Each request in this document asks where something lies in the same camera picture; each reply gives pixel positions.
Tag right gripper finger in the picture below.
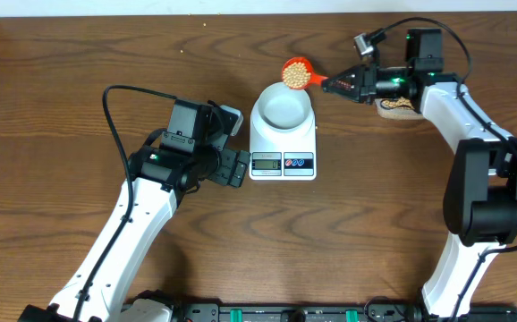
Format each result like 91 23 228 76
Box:
322 86 360 102
325 65 360 85

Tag red plastic measuring scoop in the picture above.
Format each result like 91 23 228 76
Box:
281 57 327 90

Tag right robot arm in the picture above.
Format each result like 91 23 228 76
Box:
321 24 517 321

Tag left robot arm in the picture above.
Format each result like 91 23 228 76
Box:
19 99 250 322

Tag white digital kitchen scale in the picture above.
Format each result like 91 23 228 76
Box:
250 102 317 181

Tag grey round bowl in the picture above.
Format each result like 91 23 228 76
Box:
257 82 314 130

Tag soybeans in container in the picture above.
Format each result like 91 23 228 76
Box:
379 97 413 110

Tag clear plastic container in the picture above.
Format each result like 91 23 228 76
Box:
376 99 424 121

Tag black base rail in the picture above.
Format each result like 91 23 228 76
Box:
119 294 517 322

